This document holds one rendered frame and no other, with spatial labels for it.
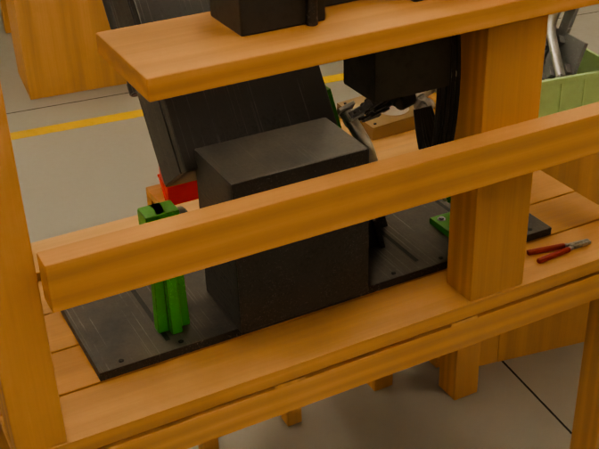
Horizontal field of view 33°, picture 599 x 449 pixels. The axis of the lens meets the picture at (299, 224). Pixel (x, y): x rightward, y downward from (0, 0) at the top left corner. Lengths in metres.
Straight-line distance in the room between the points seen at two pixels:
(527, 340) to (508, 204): 1.42
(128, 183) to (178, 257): 2.97
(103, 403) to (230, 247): 0.42
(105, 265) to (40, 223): 2.79
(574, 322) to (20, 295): 2.26
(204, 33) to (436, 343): 0.86
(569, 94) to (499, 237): 1.10
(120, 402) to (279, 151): 0.57
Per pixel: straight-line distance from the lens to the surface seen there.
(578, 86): 3.19
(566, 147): 2.09
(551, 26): 3.26
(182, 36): 1.73
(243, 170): 1.93
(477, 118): 2.00
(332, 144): 2.02
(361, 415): 3.24
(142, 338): 2.08
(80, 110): 5.49
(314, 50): 1.68
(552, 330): 3.53
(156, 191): 2.83
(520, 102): 2.03
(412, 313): 2.15
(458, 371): 3.25
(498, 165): 1.99
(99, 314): 2.17
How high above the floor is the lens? 2.11
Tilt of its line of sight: 30 degrees down
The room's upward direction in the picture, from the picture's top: 2 degrees counter-clockwise
